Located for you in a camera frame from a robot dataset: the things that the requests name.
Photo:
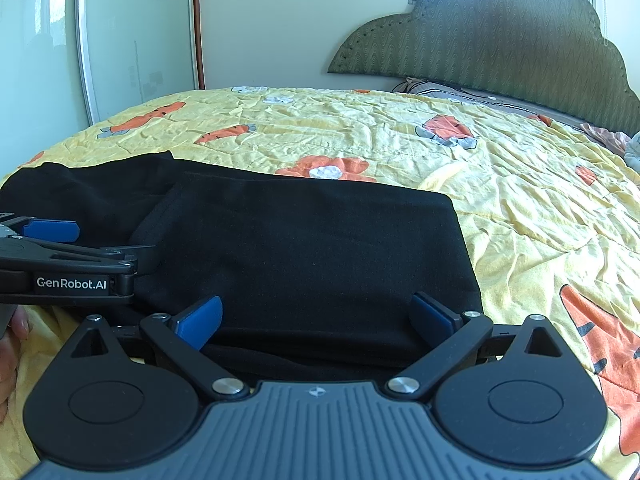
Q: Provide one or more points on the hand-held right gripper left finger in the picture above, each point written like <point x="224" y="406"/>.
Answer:
<point x="200" y="321"/>

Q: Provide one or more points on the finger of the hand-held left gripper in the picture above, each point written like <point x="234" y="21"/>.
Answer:
<point x="50" y="230"/>
<point x="75" y="257"/>

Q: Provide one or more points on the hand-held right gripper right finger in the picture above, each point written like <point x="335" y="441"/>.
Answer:
<point x="430" y="319"/>

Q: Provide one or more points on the black pants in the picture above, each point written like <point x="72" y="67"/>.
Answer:
<point x="300" y="270"/>

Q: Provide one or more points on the person's left hand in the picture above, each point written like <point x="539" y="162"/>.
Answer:
<point x="7" y="370"/>

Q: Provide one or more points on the yellow printed blanket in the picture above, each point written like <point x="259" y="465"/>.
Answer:
<point x="525" y="210"/>

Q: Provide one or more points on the glass floral wardrobe door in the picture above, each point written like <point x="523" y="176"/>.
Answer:
<point x="140" y="45"/>
<point x="35" y="70"/>

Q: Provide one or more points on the grey floral pillow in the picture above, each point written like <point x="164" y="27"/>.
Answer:
<point x="450" y="89"/>

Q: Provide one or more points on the pink cloth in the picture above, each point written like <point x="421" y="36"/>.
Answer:
<point x="605" y="137"/>

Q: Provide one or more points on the light blue cloth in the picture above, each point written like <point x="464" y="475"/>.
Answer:
<point x="632" y="152"/>

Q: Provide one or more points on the green padded headboard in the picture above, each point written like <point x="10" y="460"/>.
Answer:
<point x="500" y="50"/>

